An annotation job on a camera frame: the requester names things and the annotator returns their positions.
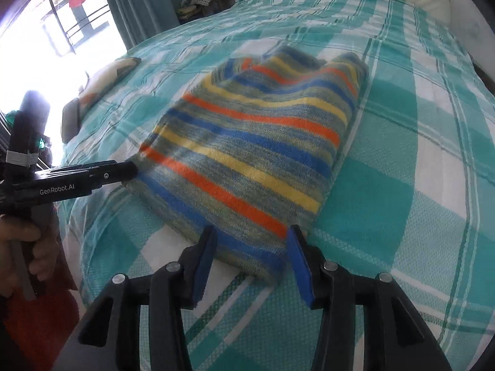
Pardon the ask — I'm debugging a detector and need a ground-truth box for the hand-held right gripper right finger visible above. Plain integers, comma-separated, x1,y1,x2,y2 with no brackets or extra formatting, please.
286,224,453,371

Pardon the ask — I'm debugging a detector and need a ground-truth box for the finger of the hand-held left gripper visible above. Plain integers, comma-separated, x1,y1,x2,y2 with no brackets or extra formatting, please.
50,160,139,191

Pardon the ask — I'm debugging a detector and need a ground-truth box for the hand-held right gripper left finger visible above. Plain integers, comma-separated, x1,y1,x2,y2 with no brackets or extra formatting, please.
66,225,218,371

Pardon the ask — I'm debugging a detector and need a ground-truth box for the striped knitted sweater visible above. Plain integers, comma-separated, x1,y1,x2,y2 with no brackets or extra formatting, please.
126,45,370,287

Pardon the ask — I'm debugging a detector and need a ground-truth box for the person's left hand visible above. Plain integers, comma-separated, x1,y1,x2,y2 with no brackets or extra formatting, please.
0,216,59,298

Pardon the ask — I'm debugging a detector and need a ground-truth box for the beige patterned pillow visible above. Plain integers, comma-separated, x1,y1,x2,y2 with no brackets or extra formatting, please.
79,57,142,105

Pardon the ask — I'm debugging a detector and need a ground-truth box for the green checked bedsheet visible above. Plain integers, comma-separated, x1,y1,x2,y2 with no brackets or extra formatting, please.
58,0,495,371

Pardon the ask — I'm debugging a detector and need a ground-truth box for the red garment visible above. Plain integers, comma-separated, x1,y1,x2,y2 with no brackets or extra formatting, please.
0,267,80,360

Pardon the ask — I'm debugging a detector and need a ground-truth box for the black window railing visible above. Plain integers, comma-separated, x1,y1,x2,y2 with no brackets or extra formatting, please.
39,0,117,59

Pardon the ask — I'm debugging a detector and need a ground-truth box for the teal curtain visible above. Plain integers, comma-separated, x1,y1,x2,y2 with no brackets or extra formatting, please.
98,0,211,49

